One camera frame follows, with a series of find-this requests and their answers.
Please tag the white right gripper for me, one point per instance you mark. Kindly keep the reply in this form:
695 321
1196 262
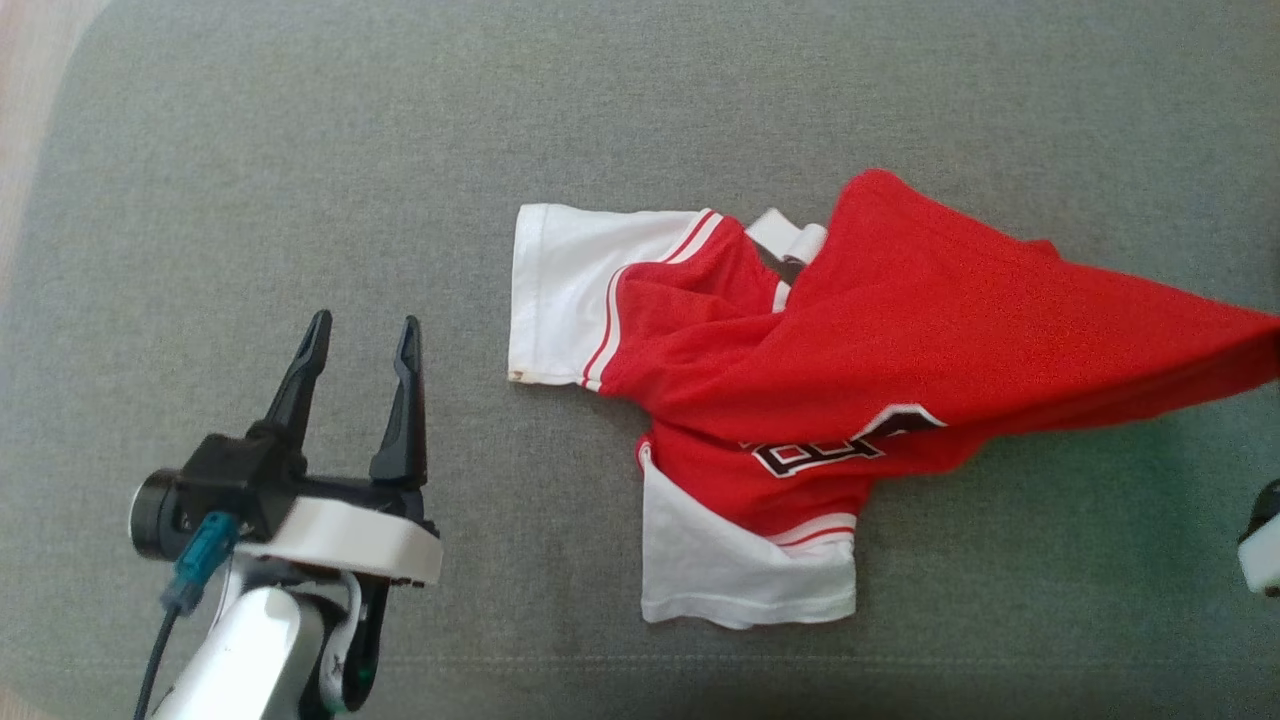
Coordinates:
1265 560

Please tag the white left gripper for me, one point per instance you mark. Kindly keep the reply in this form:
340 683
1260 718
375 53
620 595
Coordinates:
350 540

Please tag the red jersey with white sleeves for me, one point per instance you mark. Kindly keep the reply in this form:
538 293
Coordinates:
900 320

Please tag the large grey chaise cushion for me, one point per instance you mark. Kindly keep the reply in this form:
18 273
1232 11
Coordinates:
300 150

